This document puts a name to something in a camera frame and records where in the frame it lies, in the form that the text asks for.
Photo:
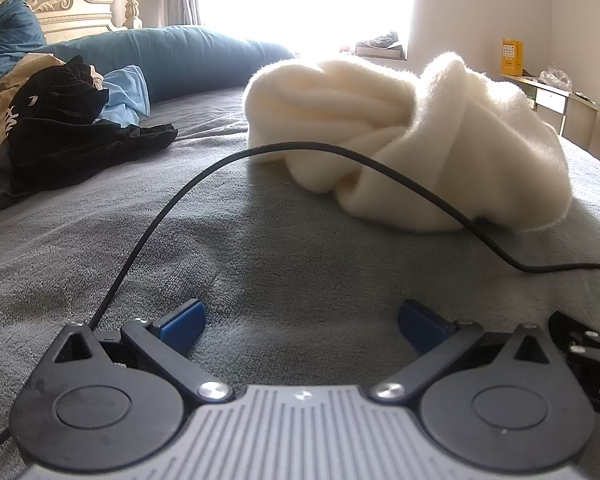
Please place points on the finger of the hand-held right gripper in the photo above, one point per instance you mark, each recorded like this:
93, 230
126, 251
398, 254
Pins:
580, 335

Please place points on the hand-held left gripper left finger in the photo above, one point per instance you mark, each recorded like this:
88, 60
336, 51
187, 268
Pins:
182, 324

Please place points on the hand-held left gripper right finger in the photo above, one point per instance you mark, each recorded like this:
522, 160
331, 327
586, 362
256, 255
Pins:
422, 327

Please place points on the white fleece sweater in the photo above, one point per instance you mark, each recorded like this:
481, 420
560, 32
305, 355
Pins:
380, 110

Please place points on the cream desk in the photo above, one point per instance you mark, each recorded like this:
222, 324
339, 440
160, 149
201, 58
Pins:
575, 110

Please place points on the light blue cloth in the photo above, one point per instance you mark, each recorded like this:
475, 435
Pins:
125, 95

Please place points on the black printed garment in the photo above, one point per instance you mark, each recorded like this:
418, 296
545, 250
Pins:
55, 125

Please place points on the clear plastic bag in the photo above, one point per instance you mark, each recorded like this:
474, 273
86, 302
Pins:
555, 79

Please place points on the long blue pillow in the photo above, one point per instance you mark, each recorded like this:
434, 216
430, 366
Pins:
190, 60

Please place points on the yellow box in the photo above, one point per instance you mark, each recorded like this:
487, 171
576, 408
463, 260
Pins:
512, 57

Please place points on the pink pot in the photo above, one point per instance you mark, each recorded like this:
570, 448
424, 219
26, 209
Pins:
345, 49

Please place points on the dark shoes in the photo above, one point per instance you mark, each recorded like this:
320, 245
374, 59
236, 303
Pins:
380, 38

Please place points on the beige garment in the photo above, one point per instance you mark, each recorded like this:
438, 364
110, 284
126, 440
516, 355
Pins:
10, 77

